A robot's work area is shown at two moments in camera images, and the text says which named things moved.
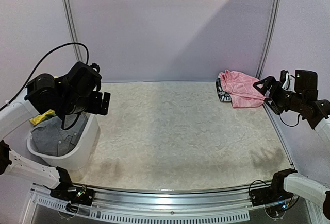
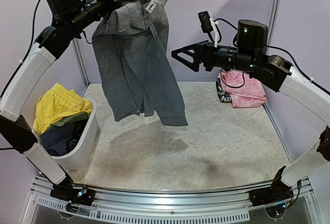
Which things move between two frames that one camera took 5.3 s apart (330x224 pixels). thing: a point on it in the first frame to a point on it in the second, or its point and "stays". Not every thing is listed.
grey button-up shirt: [49, 138] to [131, 41]
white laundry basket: [82, 157] stays
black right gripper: [273, 95] to [206, 56]
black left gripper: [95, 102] to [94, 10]
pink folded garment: [240, 87] stays
